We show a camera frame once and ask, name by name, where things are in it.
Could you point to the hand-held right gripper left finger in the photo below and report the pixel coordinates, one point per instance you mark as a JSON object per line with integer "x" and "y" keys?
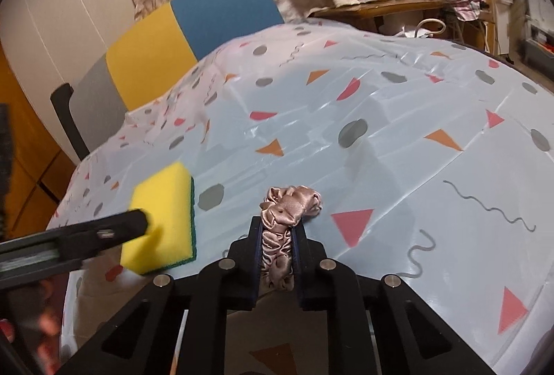
{"x": 255, "y": 262}

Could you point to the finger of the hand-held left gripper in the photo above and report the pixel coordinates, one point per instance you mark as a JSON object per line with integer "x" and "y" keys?
{"x": 112, "y": 230}

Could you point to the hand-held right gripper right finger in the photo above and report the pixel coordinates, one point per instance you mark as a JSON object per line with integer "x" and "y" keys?
{"x": 298, "y": 267}

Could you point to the pink satin scrunchie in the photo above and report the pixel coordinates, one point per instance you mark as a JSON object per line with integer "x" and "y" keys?
{"x": 281, "y": 210}

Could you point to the yellow green sponge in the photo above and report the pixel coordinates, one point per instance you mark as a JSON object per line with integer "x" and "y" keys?
{"x": 164, "y": 202}

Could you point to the orange wooden cabinet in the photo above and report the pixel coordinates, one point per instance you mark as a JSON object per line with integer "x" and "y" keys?
{"x": 26, "y": 167}

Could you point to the printed light blue tablecloth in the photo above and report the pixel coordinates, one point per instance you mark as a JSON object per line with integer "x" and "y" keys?
{"x": 389, "y": 120}

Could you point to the grey yellow blue chair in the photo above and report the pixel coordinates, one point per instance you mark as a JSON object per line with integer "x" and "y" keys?
{"x": 216, "y": 11}

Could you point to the wooden side desk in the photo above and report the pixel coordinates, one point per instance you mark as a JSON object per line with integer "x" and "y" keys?
{"x": 381, "y": 7}

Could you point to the storage shelf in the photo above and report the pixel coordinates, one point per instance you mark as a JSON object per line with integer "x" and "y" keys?
{"x": 539, "y": 48}

